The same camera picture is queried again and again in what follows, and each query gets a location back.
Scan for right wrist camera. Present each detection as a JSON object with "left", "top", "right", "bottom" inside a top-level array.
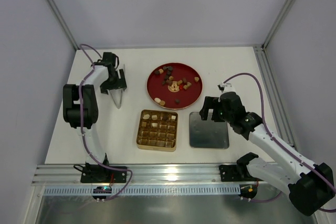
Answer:
[{"left": 217, "top": 82, "right": 236, "bottom": 94}]

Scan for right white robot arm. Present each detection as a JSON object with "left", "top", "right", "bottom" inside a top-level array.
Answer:
[{"left": 200, "top": 91, "right": 335, "bottom": 216}]

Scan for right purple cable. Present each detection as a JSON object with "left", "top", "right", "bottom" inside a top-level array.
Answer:
[{"left": 223, "top": 73, "right": 336, "bottom": 214}]

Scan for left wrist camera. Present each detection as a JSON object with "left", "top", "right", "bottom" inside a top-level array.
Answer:
[{"left": 95, "top": 52, "right": 120, "bottom": 69}]

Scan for slotted cable duct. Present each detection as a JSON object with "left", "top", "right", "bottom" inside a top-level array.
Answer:
[{"left": 44, "top": 184, "right": 240, "bottom": 197}]

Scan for metal tweezers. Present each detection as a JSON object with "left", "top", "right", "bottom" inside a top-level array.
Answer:
[{"left": 108, "top": 64, "right": 125, "bottom": 109}]

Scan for aluminium rail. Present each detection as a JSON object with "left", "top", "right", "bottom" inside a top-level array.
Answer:
[{"left": 31, "top": 163, "right": 287, "bottom": 186}]

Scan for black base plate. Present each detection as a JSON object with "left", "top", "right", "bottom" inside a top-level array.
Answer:
[
  {"left": 218, "top": 164, "right": 258, "bottom": 182},
  {"left": 73, "top": 164, "right": 127, "bottom": 184}
]

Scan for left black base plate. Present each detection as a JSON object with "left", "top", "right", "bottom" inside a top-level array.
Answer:
[{"left": 73, "top": 164, "right": 127, "bottom": 184}]

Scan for right controller board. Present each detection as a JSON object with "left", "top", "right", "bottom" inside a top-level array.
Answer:
[{"left": 240, "top": 185, "right": 257, "bottom": 194}]

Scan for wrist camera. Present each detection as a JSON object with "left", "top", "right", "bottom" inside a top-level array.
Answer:
[
  {"left": 217, "top": 82, "right": 236, "bottom": 94},
  {"left": 95, "top": 52, "right": 120, "bottom": 69}
]

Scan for tan cube chocolate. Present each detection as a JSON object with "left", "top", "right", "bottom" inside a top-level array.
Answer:
[{"left": 143, "top": 114, "right": 150, "bottom": 120}]

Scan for round red tray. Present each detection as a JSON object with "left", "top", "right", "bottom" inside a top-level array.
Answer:
[{"left": 146, "top": 62, "right": 203, "bottom": 110}]

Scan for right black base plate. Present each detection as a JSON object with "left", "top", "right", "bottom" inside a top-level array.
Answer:
[{"left": 218, "top": 164, "right": 258, "bottom": 182}]

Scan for controller board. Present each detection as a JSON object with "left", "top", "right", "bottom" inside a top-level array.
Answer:
[
  {"left": 240, "top": 185, "right": 257, "bottom": 194},
  {"left": 93, "top": 186, "right": 112, "bottom": 194}
]

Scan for silver square tin lid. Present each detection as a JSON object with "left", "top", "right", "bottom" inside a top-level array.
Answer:
[{"left": 189, "top": 112, "right": 229, "bottom": 149}]

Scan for gold chocolate box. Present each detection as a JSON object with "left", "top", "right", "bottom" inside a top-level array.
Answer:
[{"left": 136, "top": 110, "right": 179, "bottom": 152}]

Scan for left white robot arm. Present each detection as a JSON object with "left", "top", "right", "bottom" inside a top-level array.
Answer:
[{"left": 62, "top": 60, "right": 127, "bottom": 169}]

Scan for left controller board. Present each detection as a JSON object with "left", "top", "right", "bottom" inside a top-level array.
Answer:
[{"left": 93, "top": 186, "right": 112, "bottom": 194}]

